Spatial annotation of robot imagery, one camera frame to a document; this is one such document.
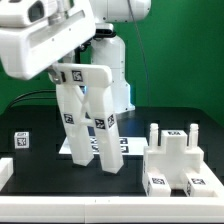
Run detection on white fence rail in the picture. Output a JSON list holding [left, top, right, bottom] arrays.
[[200, 163, 224, 198], [0, 196, 224, 224]]

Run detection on white right fence rail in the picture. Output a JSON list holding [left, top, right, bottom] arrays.
[[200, 163, 224, 198]]

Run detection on white chair seat block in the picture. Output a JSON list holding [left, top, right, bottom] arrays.
[[142, 123, 204, 189]]

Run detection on white long side rail back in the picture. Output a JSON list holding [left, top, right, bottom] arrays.
[[87, 87, 123, 174]]

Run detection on white long side rail front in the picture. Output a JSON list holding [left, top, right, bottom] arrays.
[[56, 84, 93, 166]]

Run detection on white long side rail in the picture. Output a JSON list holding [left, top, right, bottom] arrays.
[[56, 84, 93, 166], [87, 87, 123, 174]]

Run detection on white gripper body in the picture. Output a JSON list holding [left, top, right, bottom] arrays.
[[0, 0, 96, 80]]

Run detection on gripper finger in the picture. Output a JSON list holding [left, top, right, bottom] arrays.
[[47, 66, 66, 84]]

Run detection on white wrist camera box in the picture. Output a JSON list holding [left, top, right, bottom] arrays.
[[0, 0, 58, 28]]

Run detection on black base cables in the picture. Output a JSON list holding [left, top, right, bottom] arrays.
[[6, 89, 58, 110]]

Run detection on white left fence block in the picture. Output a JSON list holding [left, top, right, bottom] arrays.
[[0, 158, 14, 191]]

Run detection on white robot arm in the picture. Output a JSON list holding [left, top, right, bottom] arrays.
[[0, 0, 151, 113]]

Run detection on white flat back panel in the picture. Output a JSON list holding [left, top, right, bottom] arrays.
[[59, 137, 147, 155]]

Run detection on white front fence rail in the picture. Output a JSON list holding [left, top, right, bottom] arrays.
[[0, 196, 224, 224]]

